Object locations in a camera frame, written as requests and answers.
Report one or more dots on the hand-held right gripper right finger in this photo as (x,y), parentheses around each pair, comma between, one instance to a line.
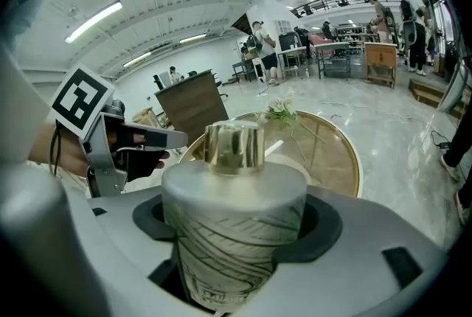
(324,230)

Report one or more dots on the wooden chair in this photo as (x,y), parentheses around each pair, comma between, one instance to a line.
(144,115)

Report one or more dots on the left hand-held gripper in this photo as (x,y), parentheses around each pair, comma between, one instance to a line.
(79,101)

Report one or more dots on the dark wooden desk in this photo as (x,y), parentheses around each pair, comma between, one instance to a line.
(193,107)

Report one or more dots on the person's left forearm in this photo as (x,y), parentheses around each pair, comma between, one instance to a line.
(70,157)

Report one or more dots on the white artificial flower sprig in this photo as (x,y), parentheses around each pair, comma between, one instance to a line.
(282,111)

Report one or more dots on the round gold-rimmed table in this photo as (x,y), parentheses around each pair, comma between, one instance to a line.
(332,160)

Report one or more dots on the person's left hand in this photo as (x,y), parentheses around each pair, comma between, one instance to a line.
(142,164)

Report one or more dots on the low wooden platform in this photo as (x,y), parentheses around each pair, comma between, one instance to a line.
(427,90)

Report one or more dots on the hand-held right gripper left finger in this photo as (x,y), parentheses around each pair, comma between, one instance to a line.
(147,217)

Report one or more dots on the small wooden cabinet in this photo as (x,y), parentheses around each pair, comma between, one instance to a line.
(381,63)

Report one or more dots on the white bottle with gold cap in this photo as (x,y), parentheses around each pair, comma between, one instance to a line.
(228,205)

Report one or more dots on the white table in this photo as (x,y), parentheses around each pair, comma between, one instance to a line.
(293,59)

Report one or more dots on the dark staircase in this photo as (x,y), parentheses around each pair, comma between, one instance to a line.
(241,24)

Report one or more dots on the pink sofa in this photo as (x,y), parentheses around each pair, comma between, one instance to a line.
(321,41)

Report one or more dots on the grey metal table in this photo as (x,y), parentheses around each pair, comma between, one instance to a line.
(333,57)

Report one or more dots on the long ceiling tube lamp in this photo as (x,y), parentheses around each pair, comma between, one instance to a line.
(94,21)
(193,38)
(137,59)

